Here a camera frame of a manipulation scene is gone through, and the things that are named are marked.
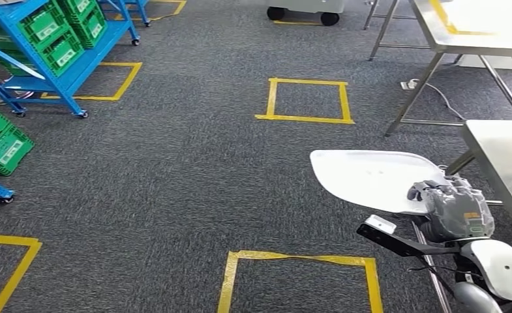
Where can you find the stainless steel table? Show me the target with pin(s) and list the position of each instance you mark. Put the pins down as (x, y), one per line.
(497, 41)

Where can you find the yellow tape single rectangle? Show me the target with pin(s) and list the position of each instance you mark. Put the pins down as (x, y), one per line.
(442, 17)

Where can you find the stainless steel workbench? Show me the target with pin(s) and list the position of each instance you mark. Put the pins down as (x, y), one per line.
(502, 151)

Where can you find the white wheeled cart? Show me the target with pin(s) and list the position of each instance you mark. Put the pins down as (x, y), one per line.
(303, 5)

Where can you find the white cabinet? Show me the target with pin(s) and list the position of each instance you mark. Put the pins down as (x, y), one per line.
(489, 62)

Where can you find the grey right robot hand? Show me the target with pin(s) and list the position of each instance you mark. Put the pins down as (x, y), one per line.
(454, 211)

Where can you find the yellow floor tape square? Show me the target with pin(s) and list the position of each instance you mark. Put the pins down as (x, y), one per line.
(5, 239)

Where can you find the broad white plastic part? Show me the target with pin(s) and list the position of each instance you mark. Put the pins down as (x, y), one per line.
(368, 179)

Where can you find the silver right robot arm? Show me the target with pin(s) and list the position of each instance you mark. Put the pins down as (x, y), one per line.
(502, 268)

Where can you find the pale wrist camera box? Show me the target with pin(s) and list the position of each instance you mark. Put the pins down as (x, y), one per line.
(381, 224)

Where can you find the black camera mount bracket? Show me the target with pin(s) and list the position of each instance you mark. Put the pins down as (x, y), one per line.
(402, 246)

